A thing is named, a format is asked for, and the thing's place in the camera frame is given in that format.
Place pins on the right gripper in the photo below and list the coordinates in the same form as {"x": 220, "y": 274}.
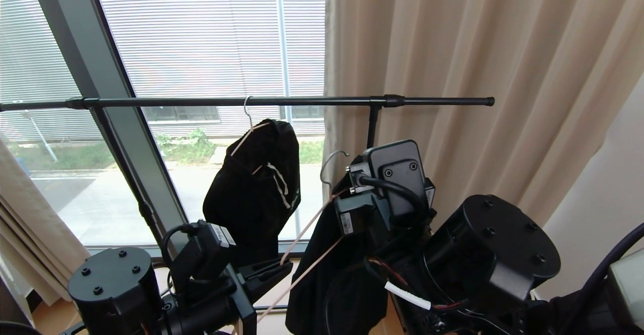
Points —
{"x": 365, "y": 219}

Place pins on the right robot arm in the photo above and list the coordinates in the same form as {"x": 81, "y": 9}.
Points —
{"x": 493, "y": 244}

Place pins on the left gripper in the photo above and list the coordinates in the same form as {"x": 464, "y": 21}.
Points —
{"x": 216, "y": 305}

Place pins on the window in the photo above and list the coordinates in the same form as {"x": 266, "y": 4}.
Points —
{"x": 85, "y": 48}

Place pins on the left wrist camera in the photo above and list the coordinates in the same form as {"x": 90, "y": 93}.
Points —
{"x": 206, "y": 249}

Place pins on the black garment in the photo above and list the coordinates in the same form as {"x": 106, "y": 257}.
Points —
{"x": 327, "y": 300}

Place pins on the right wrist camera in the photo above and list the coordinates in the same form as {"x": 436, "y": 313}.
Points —
{"x": 397, "y": 174}

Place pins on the beige curtain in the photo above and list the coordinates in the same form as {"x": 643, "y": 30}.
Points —
{"x": 35, "y": 234}
{"x": 453, "y": 38}

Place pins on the black clothes rack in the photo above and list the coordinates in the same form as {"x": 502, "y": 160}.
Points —
{"x": 176, "y": 102}

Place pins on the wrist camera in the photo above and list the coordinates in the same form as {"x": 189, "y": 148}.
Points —
{"x": 397, "y": 174}
{"x": 206, "y": 249}

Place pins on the pink clothes hanger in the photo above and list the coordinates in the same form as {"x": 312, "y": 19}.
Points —
{"x": 241, "y": 140}
{"x": 302, "y": 277}

